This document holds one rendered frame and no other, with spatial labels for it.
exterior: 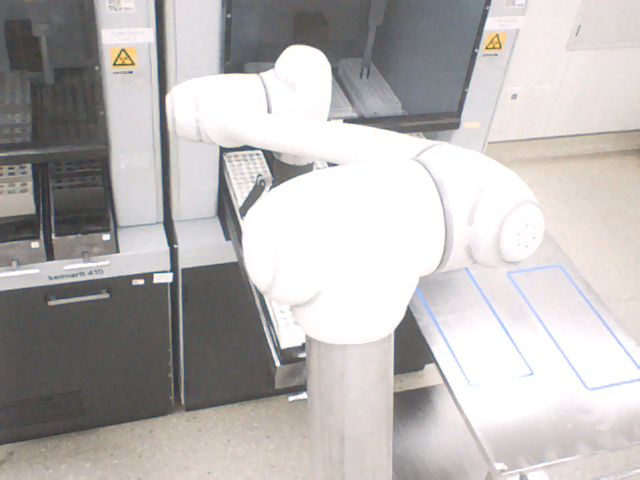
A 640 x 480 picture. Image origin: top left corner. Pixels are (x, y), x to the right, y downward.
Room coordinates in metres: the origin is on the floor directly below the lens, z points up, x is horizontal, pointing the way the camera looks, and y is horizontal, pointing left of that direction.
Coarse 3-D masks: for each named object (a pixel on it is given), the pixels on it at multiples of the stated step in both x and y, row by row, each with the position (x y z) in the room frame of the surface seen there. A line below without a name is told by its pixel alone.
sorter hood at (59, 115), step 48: (0, 0) 1.28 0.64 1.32; (48, 0) 1.31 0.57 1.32; (0, 48) 1.27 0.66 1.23; (48, 48) 1.30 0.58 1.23; (96, 48) 1.33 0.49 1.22; (0, 96) 1.26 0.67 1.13; (48, 96) 1.30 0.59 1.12; (96, 96) 1.33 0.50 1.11; (0, 144) 1.26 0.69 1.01; (48, 144) 1.29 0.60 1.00; (96, 144) 1.33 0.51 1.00
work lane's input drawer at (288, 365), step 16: (224, 176) 1.52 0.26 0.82; (224, 192) 1.47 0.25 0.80; (224, 208) 1.43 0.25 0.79; (240, 240) 1.30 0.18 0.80; (240, 256) 1.25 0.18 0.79; (256, 288) 1.15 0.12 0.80; (256, 304) 1.10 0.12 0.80; (256, 320) 1.09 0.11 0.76; (272, 336) 1.02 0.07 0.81; (272, 352) 0.98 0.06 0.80; (288, 352) 0.97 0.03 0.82; (304, 352) 0.98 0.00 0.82; (272, 368) 0.97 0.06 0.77; (288, 368) 0.95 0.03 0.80; (304, 368) 0.96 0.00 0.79; (288, 384) 0.95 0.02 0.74; (288, 400) 0.91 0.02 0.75
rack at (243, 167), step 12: (228, 156) 1.54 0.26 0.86; (240, 156) 1.55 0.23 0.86; (252, 156) 1.56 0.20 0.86; (228, 168) 1.49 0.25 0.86; (240, 168) 1.50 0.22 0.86; (252, 168) 1.50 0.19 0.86; (264, 168) 1.52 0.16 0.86; (228, 180) 1.49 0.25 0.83; (240, 180) 1.44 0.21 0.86; (252, 180) 1.45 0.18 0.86; (240, 192) 1.40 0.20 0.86; (264, 192) 1.42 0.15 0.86; (240, 204) 1.35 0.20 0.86
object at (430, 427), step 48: (432, 288) 1.21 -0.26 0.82; (480, 288) 1.23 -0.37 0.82; (528, 288) 1.25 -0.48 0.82; (576, 288) 1.27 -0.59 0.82; (432, 336) 1.06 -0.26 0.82; (480, 336) 1.08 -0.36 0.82; (528, 336) 1.10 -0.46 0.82; (576, 336) 1.12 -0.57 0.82; (624, 336) 1.14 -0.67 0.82; (480, 384) 0.96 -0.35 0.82; (528, 384) 0.97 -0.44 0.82; (576, 384) 0.99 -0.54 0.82; (624, 384) 1.01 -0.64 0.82; (432, 432) 1.22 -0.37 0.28; (480, 432) 0.84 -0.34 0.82; (528, 432) 0.86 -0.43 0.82; (576, 432) 0.87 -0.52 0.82; (624, 432) 0.89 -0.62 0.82
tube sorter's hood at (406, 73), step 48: (240, 0) 1.44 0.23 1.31; (288, 0) 1.48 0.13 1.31; (336, 0) 1.52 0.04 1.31; (384, 0) 1.56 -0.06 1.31; (432, 0) 1.60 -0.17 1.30; (480, 0) 1.65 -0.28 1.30; (240, 48) 1.45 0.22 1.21; (336, 48) 1.53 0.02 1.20; (384, 48) 1.57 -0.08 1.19; (432, 48) 1.61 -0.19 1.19; (336, 96) 1.53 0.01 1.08; (384, 96) 1.58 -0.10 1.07; (432, 96) 1.62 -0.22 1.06
